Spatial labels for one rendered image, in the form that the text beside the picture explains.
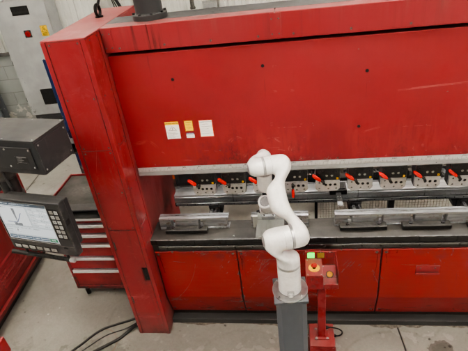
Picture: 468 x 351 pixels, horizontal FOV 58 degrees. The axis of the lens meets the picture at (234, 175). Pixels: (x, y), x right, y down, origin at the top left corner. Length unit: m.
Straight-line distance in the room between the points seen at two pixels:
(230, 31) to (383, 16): 0.78
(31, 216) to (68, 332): 1.62
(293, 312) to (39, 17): 5.68
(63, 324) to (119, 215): 1.44
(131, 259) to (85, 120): 1.05
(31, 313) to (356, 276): 2.76
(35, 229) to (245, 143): 1.29
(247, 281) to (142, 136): 1.29
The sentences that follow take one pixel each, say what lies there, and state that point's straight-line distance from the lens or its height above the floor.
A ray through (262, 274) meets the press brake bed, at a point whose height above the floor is 0.54.
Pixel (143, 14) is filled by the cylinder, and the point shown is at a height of 2.33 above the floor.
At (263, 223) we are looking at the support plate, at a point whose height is 1.00.
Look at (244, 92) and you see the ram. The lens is 2.48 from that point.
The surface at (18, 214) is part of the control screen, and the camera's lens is 2.58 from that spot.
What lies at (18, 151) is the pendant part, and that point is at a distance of 2.31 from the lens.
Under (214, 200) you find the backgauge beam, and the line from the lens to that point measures 3.21.
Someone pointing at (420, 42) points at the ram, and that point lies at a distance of 2.48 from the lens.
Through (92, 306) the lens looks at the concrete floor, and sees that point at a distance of 4.04.
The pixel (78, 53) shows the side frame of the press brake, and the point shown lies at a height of 2.22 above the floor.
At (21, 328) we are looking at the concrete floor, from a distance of 4.18.
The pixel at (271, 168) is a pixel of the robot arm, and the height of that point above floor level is 1.62.
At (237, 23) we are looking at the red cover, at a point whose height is 2.26.
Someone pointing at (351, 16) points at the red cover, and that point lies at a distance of 2.36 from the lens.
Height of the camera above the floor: 2.75
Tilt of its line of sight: 32 degrees down
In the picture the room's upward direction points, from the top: 7 degrees counter-clockwise
